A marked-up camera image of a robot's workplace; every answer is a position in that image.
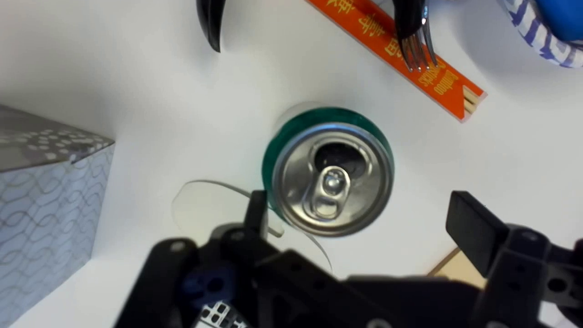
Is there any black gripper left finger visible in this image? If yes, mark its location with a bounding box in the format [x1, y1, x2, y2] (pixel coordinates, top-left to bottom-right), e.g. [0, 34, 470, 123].
[113, 189, 288, 328]

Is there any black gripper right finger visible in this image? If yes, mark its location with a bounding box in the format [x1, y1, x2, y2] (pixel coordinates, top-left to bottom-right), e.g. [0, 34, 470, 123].
[445, 189, 583, 328]

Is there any green soda can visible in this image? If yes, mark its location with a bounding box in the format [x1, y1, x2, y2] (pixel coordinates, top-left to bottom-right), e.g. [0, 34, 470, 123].
[261, 105, 397, 238]

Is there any tan cardboard piece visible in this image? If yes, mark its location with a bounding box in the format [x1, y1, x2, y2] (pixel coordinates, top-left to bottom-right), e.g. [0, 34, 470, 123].
[426, 245, 488, 291]

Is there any blue patterned paper bowl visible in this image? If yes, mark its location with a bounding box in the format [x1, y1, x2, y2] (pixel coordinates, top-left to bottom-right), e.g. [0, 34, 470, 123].
[497, 0, 583, 71]

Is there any grey patterned tissue box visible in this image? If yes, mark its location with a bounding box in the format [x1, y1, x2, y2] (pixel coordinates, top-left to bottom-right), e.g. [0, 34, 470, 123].
[0, 102, 117, 328]

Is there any orange chopstick wrapper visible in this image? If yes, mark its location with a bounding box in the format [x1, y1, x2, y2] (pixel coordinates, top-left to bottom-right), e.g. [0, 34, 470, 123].
[306, 0, 488, 123]

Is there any black handled metal fork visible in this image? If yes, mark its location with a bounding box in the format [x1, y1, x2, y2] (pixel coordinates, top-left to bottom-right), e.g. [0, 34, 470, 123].
[390, 0, 439, 69]

